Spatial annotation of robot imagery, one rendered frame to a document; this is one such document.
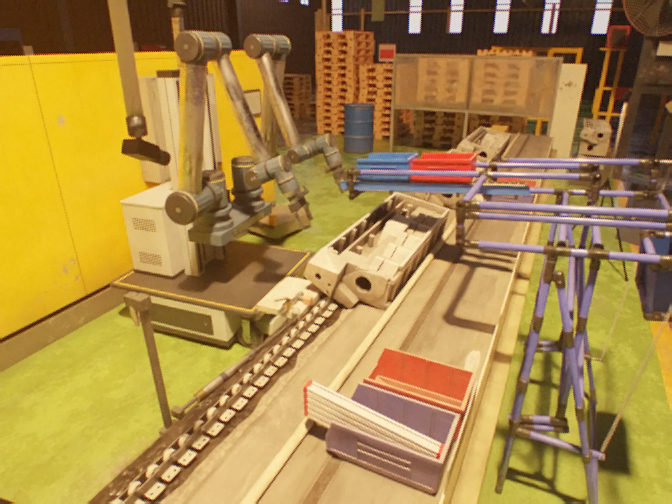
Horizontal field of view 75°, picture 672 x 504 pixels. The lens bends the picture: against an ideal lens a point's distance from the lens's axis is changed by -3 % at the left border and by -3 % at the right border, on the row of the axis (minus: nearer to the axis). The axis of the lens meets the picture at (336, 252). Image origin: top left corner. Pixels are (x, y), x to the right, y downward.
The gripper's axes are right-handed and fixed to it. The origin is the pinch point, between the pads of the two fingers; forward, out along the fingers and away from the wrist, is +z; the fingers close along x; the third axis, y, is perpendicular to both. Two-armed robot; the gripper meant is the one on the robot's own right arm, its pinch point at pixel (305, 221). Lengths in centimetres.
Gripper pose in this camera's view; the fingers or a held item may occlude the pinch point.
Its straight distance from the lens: 257.9
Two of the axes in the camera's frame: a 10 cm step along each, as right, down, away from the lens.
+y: -8.5, 2.5, 4.6
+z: 4.0, 8.7, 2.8
